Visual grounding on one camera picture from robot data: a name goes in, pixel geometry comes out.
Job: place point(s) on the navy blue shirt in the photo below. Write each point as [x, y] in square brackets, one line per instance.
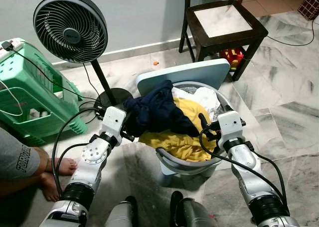
[159, 112]

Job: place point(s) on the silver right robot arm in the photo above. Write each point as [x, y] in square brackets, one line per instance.
[244, 162]

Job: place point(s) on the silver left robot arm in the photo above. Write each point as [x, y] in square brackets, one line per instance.
[92, 154]

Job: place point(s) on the white cloth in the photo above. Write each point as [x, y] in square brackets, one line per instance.
[204, 100]

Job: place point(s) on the yellow shirt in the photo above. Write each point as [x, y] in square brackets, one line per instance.
[179, 142]

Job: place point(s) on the grey metal basin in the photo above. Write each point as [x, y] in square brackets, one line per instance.
[184, 164]

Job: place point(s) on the light blue plastic chair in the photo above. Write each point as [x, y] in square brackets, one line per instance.
[189, 72]

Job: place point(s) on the grey right robot leg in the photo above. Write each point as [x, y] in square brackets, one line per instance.
[197, 214]

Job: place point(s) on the grey robot leg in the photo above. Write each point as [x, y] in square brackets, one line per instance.
[197, 214]
[119, 214]

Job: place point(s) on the dark wooden side table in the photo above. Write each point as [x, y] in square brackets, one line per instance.
[224, 40]

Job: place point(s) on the grey left robot leg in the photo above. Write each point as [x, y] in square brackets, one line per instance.
[119, 214]

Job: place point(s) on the green plastic stool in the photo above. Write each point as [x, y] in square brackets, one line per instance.
[35, 87]

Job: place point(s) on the person leg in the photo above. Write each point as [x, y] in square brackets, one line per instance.
[17, 159]

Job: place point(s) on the black standing fan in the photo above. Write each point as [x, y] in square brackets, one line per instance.
[70, 27]

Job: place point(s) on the white power strip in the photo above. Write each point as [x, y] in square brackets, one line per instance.
[17, 46]

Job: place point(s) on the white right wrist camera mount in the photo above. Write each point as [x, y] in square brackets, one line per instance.
[230, 124]

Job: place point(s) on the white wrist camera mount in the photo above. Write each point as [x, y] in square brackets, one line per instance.
[230, 124]
[113, 119]

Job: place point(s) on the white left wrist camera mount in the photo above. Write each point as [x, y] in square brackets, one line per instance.
[113, 119]

